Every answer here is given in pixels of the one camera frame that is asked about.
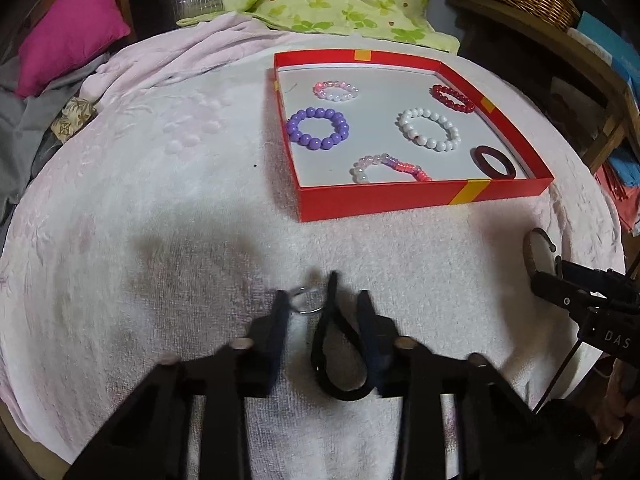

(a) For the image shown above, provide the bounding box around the folded coral cloth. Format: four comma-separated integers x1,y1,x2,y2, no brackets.
595,165,640,236

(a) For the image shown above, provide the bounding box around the pink and lilac bead bracelet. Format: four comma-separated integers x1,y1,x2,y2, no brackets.
350,152,433,185

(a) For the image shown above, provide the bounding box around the pale pink embossed blanket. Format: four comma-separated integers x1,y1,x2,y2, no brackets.
0,25,628,466

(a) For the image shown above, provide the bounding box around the grey cloth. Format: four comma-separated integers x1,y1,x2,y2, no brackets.
0,55,108,221

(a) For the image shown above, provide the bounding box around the black cable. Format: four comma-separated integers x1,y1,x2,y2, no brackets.
532,337,583,413

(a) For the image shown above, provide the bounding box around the black strap bracelet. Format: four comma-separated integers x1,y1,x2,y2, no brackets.
311,271,381,402

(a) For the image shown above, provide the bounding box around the blue cardboard box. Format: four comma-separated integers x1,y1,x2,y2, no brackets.
575,12,640,81

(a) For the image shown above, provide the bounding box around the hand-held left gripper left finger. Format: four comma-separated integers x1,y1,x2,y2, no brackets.
65,290,291,480

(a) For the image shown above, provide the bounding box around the clear pink bead bracelet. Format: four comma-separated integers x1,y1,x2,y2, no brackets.
313,80,360,102

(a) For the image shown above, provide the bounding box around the red shallow cardboard box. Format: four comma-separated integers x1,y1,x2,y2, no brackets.
272,49,555,223

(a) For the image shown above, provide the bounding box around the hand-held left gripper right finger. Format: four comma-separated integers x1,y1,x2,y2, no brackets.
356,290,551,480

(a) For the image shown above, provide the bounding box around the purple bead bracelet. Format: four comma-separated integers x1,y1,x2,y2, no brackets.
286,107,350,151

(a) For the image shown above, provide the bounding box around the lilac towel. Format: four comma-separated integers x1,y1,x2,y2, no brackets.
82,12,301,106

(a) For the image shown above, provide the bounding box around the white bead bracelet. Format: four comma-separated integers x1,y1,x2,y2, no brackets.
398,107,461,152

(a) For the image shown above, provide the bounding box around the folded blue cloth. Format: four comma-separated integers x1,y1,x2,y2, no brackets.
602,150,640,186

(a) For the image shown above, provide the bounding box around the dark red bangle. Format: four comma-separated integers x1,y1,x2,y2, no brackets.
472,145,517,180

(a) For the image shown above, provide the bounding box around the magenta pillow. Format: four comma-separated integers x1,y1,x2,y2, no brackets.
14,0,132,98

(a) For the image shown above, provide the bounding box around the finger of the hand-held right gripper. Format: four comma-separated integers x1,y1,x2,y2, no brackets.
561,259,640,306
531,271,576,309

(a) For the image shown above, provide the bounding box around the wooden bench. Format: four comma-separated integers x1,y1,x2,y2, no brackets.
440,0,640,171

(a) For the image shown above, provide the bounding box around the small patterned cloth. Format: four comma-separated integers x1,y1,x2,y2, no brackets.
51,97,97,143

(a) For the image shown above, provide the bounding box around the red bead bracelet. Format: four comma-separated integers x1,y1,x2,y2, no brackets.
429,84,477,115

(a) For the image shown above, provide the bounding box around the person's right hand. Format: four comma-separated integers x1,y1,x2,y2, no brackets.
597,360,640,443

